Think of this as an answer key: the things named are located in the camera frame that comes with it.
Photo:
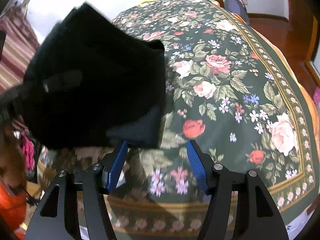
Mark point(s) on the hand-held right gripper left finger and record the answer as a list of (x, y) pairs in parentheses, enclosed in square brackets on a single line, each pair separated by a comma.
[(117, 167)]

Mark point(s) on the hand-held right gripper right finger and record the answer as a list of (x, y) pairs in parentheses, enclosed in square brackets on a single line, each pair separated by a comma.
[(197, 167)]

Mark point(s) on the black pants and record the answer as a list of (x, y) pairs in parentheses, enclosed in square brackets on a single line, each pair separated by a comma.
[(95, 80)]

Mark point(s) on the dark floral blanket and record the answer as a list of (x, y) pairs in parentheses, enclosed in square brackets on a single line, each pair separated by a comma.
[(220, 85)]

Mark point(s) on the pink cloth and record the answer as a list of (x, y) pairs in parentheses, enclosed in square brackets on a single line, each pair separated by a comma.
[(28, 152)]

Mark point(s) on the orange bag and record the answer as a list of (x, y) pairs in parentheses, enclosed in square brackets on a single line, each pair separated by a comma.
[(11, 205)]

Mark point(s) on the pink object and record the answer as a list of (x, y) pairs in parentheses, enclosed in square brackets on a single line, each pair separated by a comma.
[(317, 96)]

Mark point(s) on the striped red curtain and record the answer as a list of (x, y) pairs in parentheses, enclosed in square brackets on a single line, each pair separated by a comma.
[(15, 52)]

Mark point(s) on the grey backpack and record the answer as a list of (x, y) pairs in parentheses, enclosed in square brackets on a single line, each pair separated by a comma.
[(236, 7)]

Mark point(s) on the wooden bed post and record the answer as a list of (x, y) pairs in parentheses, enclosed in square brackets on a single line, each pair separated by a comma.
[(218, 0)]

